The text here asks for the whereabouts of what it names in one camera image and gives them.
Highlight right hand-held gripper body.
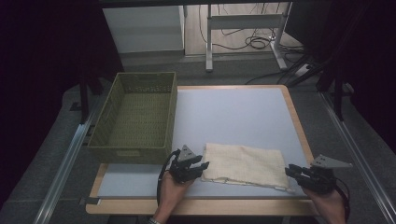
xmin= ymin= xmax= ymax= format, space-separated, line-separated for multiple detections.
xmin=303 ymin=154 xmax=354 ymax=193

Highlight grey tape piece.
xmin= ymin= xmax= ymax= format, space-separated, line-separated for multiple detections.
xmin=78 ymin=196 xmax=101 ymax=206

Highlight white cabinet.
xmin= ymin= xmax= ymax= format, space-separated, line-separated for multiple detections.
xmin=102 ymin=5 xmax=186 ymax=54

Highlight white metal desk frame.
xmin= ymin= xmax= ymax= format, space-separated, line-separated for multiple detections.
xmin=205 ymin=2 xmax=293 ymax=73

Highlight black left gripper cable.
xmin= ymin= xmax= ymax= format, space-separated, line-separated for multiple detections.
xmin=156 ymin=148 xmax=181 ymax=206

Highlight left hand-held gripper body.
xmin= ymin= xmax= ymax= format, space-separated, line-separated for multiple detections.
xmin=170 ymin=144 xmax=198 ymax=184

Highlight grey foam mat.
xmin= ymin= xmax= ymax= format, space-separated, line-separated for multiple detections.
xmin=97 ymin=87 xmax=314 ymax=200

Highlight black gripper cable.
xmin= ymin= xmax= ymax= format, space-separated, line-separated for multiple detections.
xmin=156 ymin=148 xmax=181 ymax=206
xmin=334 ymin=176 xmax=351 ymax=223

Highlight cream cloth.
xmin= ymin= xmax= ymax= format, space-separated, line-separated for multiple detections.
xmin=201 ymin=142 xmax=295 ymax=192

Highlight black floor cables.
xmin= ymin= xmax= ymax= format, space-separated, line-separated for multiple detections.
xmin=199 ymin=3 xmax=305 ymax=86

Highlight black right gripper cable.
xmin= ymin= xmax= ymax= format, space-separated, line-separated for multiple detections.
xmin=334 ymin=176 xmax=351 ymax=223

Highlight black stand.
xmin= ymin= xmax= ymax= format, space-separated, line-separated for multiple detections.
xmin=78 ymin=71 xmax=105 ymax=125
xmin=286 ymin=55 xmax=347 ymax=122

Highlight white power strip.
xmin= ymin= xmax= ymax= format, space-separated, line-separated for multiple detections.
xmin=293 ymin=63 xmax=312 ymax=77

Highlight green woven basket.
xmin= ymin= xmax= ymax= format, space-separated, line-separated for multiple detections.
xmin=87 ymin=72 xmax=178 ymax=165

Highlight dark curtain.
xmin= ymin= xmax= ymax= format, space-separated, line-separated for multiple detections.
xmin=284 ymin=0 xmax=396 ymax=153
xmin=0 ymin=0 xmax=125 ymax=208

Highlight metal floor rail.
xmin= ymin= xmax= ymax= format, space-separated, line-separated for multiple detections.
xmin=318 ymin=91 xmax=396 ymax=224
xmin=32 ymin=99 xmax=104 ymax=224

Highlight person's left hand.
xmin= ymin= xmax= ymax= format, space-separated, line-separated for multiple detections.
xmin=152 ymin=172 xmax=195 ymax=222

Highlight person's right hand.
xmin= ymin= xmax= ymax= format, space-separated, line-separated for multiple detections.
xmin=303 ymin=188 xmax=347 ymax=224

